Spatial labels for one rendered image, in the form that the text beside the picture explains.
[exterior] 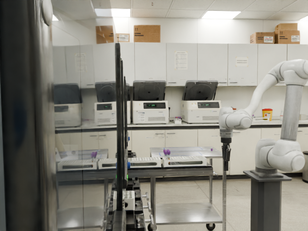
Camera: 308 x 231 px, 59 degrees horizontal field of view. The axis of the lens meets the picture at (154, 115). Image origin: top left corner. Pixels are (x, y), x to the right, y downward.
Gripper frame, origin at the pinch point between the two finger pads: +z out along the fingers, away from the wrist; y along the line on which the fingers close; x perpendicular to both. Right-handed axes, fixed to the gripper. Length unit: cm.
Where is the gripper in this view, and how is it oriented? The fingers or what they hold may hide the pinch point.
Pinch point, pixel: (226, 165)
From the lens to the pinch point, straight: 202.8
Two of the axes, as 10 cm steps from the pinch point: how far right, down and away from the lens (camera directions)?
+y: 0.9, 0.5, -9.9
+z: 0.1, 10.0, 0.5
